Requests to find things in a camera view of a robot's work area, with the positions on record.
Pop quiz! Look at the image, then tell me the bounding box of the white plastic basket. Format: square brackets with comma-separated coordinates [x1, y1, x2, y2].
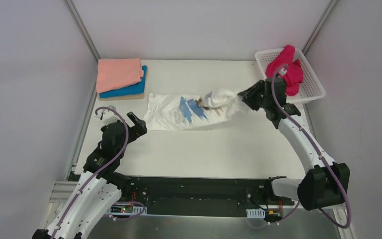
[255, 48, 326, 104]

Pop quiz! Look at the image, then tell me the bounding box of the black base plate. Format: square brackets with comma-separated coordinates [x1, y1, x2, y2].
[118, 175, 293, 217]

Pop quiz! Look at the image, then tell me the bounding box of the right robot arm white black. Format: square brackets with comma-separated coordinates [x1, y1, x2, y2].
[237, 77, 350, 211]

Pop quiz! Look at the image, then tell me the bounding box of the white printed t shirt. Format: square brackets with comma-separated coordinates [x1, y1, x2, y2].
[144, 89, 249, 131]

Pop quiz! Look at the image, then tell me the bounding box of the aluminium frame rail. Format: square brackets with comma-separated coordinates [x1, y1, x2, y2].
[48, 180, 347, 212]

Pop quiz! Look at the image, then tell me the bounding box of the pink folded t shirt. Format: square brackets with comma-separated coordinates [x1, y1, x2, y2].
[96, 58, 144, 93]

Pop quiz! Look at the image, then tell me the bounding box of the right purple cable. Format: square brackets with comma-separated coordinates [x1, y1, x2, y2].
[248, 64, 353, 230]

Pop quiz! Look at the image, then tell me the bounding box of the purple cable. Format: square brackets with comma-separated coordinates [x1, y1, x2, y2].
[49, 106, 146, 239]
[248, 64, 353, 230]

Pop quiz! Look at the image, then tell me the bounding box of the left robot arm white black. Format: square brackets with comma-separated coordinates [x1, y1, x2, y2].
[32, 107, 147, 239]

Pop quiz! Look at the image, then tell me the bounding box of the left white cable duct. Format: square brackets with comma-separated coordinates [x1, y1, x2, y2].
[105, 204, 147, 216]

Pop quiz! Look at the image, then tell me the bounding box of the right white cable duct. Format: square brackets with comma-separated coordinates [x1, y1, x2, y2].
[246, 208, 266, 219]

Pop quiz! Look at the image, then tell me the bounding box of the blue folded t shirt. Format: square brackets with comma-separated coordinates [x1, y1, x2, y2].
[99, 65, 148, 99]

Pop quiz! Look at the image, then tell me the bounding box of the magenta crumpled t shirt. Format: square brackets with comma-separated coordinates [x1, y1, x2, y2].
[265, 45, 304, 96]

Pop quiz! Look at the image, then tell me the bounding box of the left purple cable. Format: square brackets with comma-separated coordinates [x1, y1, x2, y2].
[49, 106, 146, 239]

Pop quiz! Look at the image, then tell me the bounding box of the white cable duct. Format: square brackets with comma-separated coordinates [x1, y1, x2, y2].
[105, 204, 147, 216]
[246, 208, 266, 219]

